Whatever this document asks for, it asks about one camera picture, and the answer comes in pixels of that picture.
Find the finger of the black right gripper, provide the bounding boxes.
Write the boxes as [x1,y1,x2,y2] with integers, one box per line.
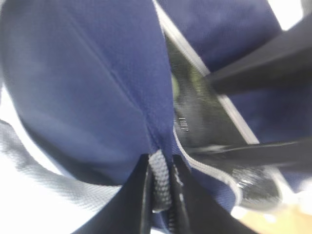
[207,15,312,94]
[188,140,312,166]

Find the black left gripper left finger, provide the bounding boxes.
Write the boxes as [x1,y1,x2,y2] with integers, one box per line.
[75,155,153,234]

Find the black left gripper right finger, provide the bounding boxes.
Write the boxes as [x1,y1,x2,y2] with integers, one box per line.
[170,155,254,234]

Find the navy lunch bag grey handles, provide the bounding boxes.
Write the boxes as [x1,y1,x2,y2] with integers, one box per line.
[0,0,312,234]

